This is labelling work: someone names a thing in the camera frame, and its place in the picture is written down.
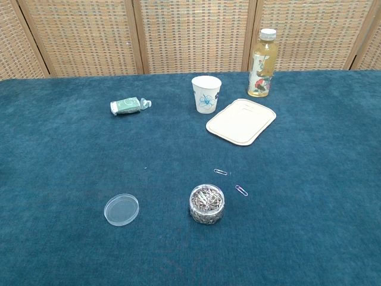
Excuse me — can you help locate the white paper cup blue flower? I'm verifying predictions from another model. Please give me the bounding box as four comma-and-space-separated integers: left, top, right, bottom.
191, 75, 223, 114

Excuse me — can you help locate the cream plastic cutting board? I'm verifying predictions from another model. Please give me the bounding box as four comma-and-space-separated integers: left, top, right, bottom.
205, 98, 277, 147

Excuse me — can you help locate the clear jar of paper clips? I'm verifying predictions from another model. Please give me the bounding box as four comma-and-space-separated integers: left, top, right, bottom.
189, 184, 226, 225

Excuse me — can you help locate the green rolled toothpaste tube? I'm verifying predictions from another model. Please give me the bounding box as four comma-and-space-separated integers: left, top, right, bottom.
110, 97, 153, 116

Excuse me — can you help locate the clear round plastic lid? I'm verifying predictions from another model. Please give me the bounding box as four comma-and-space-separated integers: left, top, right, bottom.
104, 193, 140, 227

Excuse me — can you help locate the yellow tea bottle white cap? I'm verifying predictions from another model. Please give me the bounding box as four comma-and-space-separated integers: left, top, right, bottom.
247, 28, 280, 98

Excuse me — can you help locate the blue velvet tablecloth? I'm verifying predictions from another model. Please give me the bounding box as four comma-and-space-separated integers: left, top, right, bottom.
0, 69, 381, 286

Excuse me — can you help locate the woven rattan folding screen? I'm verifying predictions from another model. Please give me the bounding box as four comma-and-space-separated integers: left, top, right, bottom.
0, 0, 381, 81

